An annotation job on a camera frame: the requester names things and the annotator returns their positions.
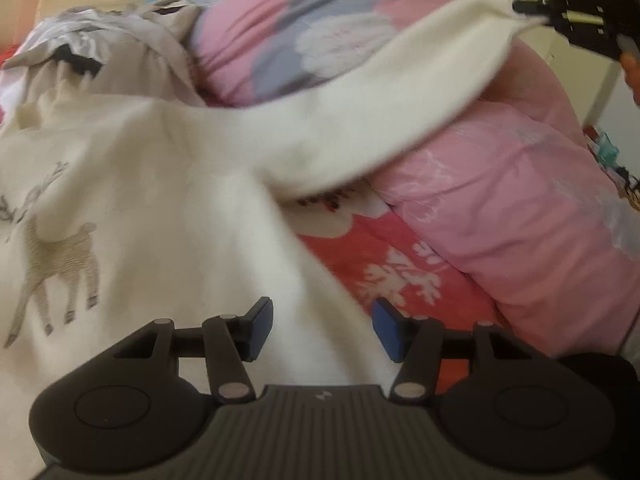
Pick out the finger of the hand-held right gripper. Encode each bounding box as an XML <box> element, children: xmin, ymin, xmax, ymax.
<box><xmin>512</xmin><ymin>0</ymin><xmax>556</xmax><ymax>17</ymax></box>

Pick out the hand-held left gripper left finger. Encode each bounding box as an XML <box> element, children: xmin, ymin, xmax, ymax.
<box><xmin>112</xmin><ymin>297</ymin><xmax>275</xmax><ymax>403</ymax></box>

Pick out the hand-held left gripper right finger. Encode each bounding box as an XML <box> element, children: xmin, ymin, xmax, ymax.
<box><xmin>372</xmin><ymin>297</ymin><xmax>538</xmax><ymax>405</ymax></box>

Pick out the white deer print sweater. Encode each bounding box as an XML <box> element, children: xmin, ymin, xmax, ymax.
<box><xmin>0</xmin><ymin>0</ymin><xmax>546</xmax><ymax>480</ymax></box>

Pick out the person's right hand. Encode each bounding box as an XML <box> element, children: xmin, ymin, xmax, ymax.
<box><xmin>620</xmin><ymin>52</ymin><xmax>640</xmax><ymax>107</ymax></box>

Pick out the red floral blanket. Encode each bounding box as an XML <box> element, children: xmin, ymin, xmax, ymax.
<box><xmin>292</xmin><ymin>185</ymin><xmax>566</xmax><ymax>391</ymax></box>

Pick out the teal object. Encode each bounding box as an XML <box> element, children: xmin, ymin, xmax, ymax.
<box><xmin>594</xmin><ymin>132</ymin><xmax>622</xmax><ymax>172</ymax></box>

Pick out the pink floral quilt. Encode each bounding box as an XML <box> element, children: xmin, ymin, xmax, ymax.
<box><xmin>187</xmin><ymin>0</ymin><xmax>640</xmax><ymax>361</ymax></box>

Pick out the beige printed cloth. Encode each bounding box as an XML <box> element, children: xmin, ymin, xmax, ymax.
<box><xmin>0</xmin><ymin>2</ymin><xmax>208</xmax><ymax>111</ymax></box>

